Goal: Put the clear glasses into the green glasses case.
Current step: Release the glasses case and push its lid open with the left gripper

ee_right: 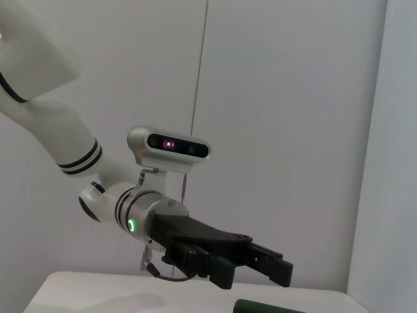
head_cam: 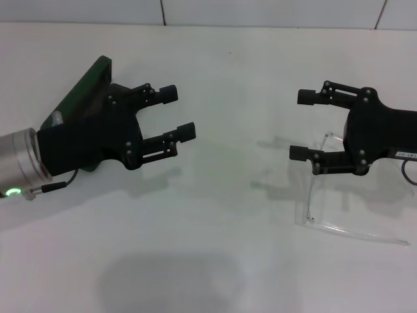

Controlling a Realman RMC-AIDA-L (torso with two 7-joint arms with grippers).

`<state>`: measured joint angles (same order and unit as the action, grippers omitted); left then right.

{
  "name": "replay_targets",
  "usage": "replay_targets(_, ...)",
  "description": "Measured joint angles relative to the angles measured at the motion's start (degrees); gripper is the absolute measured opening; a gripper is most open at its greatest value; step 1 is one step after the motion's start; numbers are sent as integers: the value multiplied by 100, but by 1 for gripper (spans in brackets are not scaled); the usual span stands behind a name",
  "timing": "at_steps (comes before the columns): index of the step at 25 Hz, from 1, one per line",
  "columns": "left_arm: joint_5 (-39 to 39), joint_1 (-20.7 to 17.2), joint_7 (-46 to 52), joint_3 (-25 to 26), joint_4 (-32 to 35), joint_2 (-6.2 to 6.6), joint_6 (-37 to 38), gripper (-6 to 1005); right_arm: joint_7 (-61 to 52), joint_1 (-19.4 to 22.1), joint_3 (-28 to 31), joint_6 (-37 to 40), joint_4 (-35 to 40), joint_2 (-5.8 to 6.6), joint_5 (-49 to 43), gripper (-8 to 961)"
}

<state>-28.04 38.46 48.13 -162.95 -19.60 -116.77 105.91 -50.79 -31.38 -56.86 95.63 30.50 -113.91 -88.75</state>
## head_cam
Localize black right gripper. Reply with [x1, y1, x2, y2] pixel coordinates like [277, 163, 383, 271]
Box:
[289, 80, 417, 177]

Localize dark right gripper cable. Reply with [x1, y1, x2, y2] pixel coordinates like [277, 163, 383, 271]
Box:
[401, 158, 417, 187]

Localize clear frame glasses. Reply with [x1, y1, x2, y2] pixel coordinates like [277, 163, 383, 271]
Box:
[294, 131, 412, 248]

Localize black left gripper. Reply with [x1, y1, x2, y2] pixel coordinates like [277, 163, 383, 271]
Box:
[36, 82, 197, 171]

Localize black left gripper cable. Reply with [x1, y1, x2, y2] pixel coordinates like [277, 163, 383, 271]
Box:
[24, 169, 79, 200]

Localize green glasses case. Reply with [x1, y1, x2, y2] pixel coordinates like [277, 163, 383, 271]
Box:
[39, 55, 113, 173]

